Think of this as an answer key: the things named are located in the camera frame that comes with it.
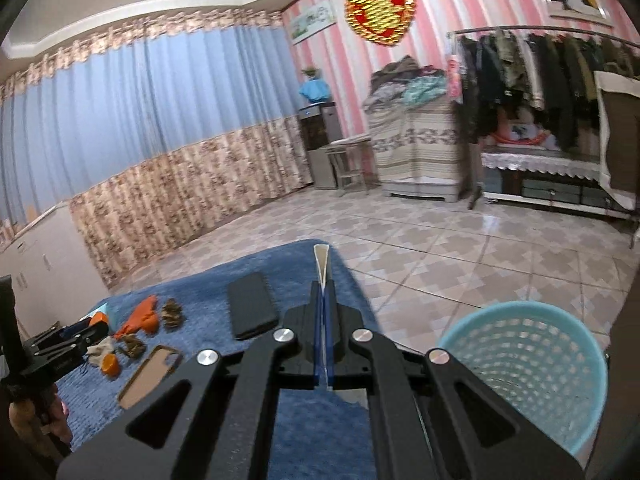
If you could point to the low white cabinet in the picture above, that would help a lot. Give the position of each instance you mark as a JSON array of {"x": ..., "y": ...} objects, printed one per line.
[{"x": 550, "y": 191}]

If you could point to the red heart wall decoration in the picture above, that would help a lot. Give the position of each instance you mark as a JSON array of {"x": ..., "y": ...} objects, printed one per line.
[{"x": 380, "y": 10}]

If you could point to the brown pinecone item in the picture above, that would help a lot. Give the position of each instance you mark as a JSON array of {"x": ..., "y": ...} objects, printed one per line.
[{"x": 172, "y": 314}]

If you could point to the white lace cloth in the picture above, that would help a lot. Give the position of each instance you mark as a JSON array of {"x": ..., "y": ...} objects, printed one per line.
[{"x": 540, "y": 160}]

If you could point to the blue plush blanket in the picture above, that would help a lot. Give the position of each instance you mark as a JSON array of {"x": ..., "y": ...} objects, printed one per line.
[{"x": 210, "y": 300}]

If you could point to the blue floral curtain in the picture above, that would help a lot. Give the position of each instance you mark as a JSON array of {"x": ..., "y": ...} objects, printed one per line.
[{"x": 150, "y": 110}]

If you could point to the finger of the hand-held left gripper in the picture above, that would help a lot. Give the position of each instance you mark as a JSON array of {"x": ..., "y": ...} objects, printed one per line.
[
  {"x": 75, "y": 329},
  {"x": 75, "y": 345}
]

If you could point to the brown phone case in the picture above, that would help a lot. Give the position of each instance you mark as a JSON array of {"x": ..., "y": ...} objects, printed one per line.
[{"x": 147, "y": 377}]

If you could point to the row of hanging clothes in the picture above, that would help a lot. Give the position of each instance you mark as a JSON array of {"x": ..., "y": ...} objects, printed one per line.
[{"x": 540, "y": 75}]

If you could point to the brown cloth cover white trim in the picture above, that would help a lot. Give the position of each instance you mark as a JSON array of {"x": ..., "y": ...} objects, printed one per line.
[{"x": 622, "y": 145}]

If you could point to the orange plastic toy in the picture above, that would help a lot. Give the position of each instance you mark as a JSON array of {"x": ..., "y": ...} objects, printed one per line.
[{"x": 142, "y": 317}]

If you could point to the red pink toy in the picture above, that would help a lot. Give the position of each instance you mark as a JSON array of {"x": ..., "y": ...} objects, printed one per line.
[{"x": 520, "y": 132}]

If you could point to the small folding table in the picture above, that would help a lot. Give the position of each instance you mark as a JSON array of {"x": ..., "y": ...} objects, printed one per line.
[{"x": 350, "y": 141}]

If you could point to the small potted plant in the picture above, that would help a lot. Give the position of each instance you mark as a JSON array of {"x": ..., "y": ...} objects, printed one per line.
[{"x": 311, "y": 72}]

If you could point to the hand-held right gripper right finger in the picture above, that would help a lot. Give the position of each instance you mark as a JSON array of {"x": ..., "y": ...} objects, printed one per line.
[{"x": 345, "y": 345}]

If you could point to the black zip case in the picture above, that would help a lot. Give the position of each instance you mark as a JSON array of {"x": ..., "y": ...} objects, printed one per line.
[{"x": 252, "y": 305}]

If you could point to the pink hanging bag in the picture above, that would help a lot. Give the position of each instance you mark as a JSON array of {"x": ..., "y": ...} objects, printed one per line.
[{"x": 455, "y": 80}]

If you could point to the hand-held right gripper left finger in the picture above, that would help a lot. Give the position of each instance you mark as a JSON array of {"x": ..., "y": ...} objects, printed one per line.
[{"x": 307, "y": 345}]

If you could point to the landscape wall picture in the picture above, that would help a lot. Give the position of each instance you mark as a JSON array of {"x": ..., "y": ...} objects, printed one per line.
[{"x": 312, "y": 22}]

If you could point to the beige cloth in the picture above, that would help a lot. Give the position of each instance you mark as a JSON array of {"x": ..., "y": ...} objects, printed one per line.
[{"x": 100, "y": 349}]

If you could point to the person's left hand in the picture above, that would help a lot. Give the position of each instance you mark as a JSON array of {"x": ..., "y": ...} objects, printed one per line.
[{"x": 24, "y": 415}]

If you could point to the grey water dispenser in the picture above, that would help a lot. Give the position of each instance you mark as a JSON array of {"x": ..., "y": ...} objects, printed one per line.
[{"x": 320, "y": 145}]

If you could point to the patterned cloth-covered cabinet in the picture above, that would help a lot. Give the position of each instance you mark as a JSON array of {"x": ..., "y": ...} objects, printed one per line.
[{"x": 415, "y": 145}]

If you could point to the metal clothes rack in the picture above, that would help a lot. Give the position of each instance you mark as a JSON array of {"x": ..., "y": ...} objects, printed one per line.
[{"x": 474, "y": 199}]

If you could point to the pile of clothes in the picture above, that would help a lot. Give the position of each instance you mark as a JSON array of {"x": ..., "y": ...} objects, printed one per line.
[{"x": 405, "y": 82}]

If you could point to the blue cloth-covered bottle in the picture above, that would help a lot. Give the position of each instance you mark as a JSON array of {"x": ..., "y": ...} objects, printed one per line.
[{"x": 315, "y": 91}]

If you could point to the brown dried peel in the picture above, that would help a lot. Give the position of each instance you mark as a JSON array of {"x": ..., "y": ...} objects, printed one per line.
[{"x": 132, "y": 346}]

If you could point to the light blue plastic basket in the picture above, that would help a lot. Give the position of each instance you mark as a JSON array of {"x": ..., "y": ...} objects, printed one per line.
[{"x": 530, "y": 375}]

